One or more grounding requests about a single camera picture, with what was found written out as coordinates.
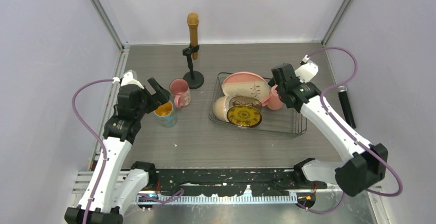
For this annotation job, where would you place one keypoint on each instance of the pink patterned mug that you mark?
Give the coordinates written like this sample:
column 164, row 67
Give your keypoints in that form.
column 180, row 89

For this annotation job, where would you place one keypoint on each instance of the pink beige leaf plate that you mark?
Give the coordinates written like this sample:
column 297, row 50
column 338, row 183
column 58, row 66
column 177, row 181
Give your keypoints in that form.
column 247, row 84

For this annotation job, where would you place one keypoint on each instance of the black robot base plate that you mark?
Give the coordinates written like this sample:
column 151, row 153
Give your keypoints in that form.
column 226, row 182

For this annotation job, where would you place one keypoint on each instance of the beige ceramic bowl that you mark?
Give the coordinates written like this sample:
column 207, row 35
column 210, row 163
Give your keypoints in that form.
column 221, row 107

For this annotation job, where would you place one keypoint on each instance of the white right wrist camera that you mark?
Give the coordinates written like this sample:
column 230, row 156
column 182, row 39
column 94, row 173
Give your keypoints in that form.
column 307, row 70

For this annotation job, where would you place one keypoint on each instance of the plain pink mug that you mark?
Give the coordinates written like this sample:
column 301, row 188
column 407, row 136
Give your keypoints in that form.
column 272, row 101

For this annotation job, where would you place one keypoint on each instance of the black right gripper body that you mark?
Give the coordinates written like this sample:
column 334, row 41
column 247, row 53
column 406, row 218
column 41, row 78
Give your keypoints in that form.
column 272, row 81

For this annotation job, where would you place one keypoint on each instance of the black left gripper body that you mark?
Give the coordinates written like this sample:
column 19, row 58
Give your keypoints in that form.
column 147, row 105

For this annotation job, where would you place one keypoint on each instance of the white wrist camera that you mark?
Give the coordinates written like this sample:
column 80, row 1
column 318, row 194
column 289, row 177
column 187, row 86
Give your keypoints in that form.
column 307, row 70
column 129, row 77

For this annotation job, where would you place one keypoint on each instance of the black microphone stand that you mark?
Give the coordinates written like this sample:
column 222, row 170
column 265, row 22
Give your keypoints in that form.
column 194, row 78

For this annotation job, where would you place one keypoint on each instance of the black handheld microphone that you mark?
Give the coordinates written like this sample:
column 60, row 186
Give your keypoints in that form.
column 346, row 106

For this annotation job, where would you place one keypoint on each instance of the yellow black patterned plate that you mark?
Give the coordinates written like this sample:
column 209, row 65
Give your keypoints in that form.
column 244, row 116

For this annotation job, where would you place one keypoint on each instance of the black wire dish rack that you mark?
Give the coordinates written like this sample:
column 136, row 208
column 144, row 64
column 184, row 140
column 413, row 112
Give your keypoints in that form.
column 283, row 121

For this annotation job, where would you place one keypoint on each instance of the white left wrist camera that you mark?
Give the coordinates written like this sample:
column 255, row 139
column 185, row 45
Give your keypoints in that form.
column 129, row 77

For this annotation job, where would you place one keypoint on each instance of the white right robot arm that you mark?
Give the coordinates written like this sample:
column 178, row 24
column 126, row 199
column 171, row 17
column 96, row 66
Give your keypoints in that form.
column 362, row 164

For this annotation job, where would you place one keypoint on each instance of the brown glass bowl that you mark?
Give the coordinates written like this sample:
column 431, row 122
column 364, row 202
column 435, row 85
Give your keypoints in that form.
column 244, row 100

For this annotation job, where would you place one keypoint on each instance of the blue mug yellow inside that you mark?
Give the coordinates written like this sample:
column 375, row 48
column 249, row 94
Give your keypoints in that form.
column 166, row 114

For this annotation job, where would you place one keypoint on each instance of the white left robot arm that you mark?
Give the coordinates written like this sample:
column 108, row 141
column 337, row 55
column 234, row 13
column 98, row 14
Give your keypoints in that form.
column 103, row 201

